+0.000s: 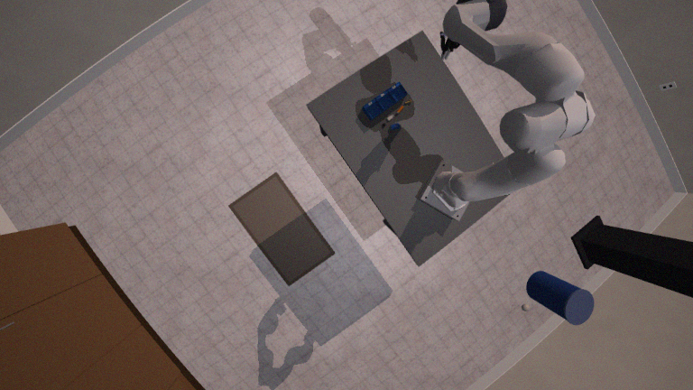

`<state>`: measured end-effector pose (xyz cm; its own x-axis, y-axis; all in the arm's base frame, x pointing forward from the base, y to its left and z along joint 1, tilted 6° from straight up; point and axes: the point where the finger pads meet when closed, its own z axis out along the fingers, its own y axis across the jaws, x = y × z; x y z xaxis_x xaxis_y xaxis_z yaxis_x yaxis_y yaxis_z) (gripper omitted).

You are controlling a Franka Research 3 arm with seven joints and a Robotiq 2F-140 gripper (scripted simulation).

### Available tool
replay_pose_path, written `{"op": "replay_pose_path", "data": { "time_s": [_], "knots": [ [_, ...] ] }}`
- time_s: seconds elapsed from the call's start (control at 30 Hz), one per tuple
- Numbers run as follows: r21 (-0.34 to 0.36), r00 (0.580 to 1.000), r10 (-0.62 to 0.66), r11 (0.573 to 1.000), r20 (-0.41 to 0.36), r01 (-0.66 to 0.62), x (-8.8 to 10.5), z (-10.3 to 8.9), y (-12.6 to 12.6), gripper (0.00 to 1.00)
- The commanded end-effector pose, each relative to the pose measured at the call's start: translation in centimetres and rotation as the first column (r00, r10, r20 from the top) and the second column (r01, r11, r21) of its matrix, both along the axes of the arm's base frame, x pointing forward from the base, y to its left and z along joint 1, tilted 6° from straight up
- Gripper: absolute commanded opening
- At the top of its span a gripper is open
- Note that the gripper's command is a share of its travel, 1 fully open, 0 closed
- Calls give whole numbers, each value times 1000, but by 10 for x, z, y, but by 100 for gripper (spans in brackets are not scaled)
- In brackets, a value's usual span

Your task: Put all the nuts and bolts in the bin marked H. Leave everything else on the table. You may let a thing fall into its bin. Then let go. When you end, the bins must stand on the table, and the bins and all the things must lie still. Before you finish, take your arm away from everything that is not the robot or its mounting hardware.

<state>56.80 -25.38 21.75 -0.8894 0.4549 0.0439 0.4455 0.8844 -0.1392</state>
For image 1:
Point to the blue rack of bins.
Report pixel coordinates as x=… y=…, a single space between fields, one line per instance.
x=387 y=98

